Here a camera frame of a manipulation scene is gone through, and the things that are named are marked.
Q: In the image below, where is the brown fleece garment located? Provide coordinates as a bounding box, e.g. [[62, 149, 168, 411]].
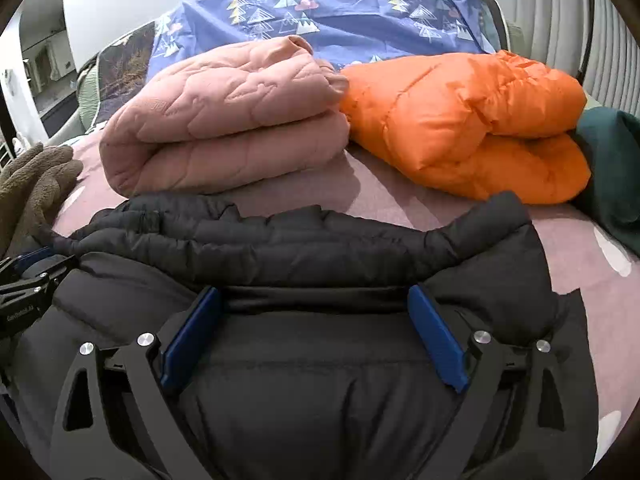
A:
[[1, 143, 84, 258]]

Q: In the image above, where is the pink quilted jacket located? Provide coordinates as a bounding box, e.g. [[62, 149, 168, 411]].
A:
[[100, 36, 349, 197]]

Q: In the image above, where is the black puffer jacket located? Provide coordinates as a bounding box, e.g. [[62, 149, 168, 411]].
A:
[[1, 192, 598, 479]]

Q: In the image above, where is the pink polka-dot bed sheet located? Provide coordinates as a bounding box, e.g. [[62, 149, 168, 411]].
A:
[[53, 133, 639, 453]]

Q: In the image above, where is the dark green garment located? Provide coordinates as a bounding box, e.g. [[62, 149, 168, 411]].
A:
[[573, 106, 640, 254]]

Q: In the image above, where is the blue tree-print sheet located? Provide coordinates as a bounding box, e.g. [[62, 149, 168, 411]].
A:
[[148, 0, 501, 76]]

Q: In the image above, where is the orange puffer jacket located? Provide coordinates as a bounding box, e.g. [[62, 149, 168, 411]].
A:
[[341, 51, 591, 205]]

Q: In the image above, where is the grey curtain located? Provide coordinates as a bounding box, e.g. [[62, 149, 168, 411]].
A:
[[506, 0, 639, 116]]

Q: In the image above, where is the white small shelf rack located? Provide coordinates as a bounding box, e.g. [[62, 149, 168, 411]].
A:
[[0, 142, 13, 170]]

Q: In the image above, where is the dark landscape-print blanket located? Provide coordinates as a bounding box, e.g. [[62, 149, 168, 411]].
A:
[[96, 22, 155, 124]]

